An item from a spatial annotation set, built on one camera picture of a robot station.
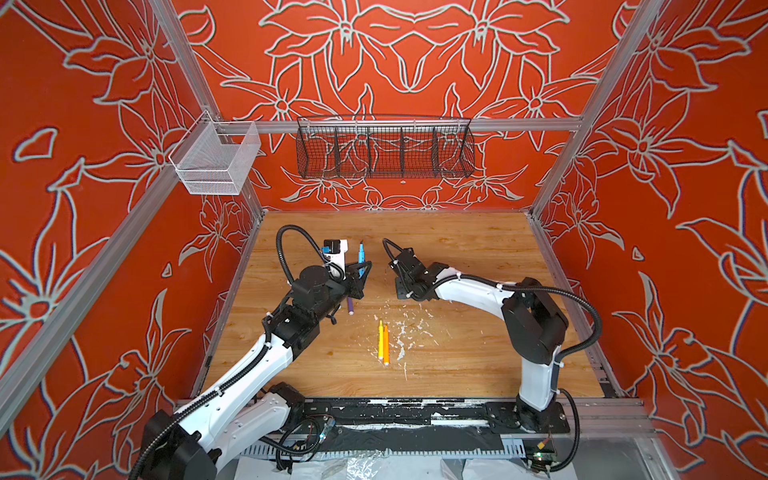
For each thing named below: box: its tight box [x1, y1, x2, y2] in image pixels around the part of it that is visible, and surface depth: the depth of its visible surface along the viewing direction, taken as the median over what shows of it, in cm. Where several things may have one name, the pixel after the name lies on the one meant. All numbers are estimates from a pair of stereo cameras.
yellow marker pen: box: [378, 320, 384, 360], surface depth 87 cm
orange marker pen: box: [383, 324, 389, 366], surface depth 86 cm
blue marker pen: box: [358, 241, 368, 279], surface depth 72 cm
